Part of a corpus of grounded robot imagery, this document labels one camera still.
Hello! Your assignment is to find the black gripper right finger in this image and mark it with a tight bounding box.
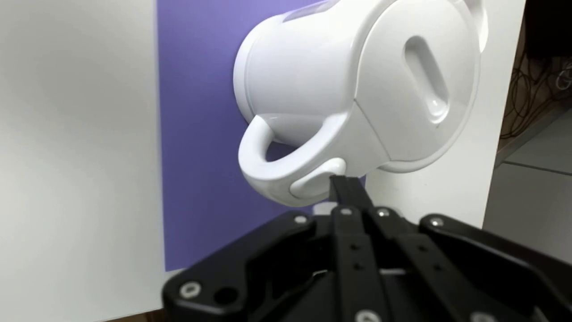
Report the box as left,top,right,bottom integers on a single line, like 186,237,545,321
372,210,517,322

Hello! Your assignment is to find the purple mat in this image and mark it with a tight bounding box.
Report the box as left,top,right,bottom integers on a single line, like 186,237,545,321
158,0,315,271

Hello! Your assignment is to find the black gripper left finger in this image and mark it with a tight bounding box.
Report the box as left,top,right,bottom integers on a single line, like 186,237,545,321
331,176,392,322

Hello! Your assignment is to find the white electric kettle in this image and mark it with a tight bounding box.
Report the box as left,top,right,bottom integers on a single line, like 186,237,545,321
233,0,486,208

